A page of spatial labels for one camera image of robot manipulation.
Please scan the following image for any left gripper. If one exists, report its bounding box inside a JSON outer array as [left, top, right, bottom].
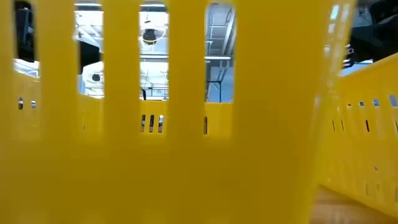
[[14, 1, 101, 76]]

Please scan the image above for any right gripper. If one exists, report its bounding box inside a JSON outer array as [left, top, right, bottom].
[[349, 0, 398, 63]]

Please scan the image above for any yellow plastic basket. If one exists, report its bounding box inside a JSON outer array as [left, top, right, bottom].
[[315, 52, 398, 218], [0, 0, 358, 224]]

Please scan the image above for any black ceiling camera yellow cable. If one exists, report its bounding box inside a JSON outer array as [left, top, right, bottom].
[[142, 28, 158, 45]]

